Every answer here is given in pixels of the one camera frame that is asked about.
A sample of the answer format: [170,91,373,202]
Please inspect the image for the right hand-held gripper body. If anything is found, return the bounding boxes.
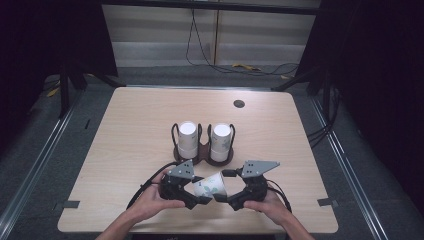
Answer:
[232,159,281,212]

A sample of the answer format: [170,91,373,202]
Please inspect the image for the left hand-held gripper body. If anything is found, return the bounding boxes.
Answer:
[158,159,196,202]

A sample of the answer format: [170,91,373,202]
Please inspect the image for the single leaf-print paper cup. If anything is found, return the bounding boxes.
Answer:
[193,171,228,199]

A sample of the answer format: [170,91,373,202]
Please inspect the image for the wooden cup holder black rods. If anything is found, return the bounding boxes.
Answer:
[170,122,236,168]

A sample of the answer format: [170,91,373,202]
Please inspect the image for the stack of white paper cups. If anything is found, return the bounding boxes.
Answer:
[177,121,199,160]
[210,123,233,163]

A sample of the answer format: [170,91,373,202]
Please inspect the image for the person's right hand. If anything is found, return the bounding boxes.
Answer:
[243,189,291,226]

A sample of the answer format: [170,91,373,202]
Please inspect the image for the person's left hand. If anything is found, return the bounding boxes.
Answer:
[127,169,186,223]

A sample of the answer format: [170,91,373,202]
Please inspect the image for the yellow tape scrap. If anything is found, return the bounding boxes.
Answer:
[231,62,262,72]
[45,85,62,98]

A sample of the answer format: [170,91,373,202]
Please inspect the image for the black metal stand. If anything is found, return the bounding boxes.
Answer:
[270,64,336,116]
[57,64,127,119]

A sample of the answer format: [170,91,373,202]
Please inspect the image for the black horizontal bar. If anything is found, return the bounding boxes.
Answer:
[99,0,322,16]

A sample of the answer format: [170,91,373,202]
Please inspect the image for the black curtain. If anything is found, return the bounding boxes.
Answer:
[0,0,118,154]
[294,0,424,214]

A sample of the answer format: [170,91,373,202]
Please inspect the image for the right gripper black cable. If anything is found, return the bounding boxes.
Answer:
[265,179,293,213]

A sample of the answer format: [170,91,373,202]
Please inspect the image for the black floor cables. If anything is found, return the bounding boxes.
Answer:
[305,85,342,148]

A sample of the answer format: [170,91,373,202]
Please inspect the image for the metal floor rail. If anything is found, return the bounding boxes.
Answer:
[0,89,85,232]
[309,96,389,240]

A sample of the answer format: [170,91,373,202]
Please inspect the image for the long black hanging cable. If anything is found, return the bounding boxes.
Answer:
[185,8,301,78]

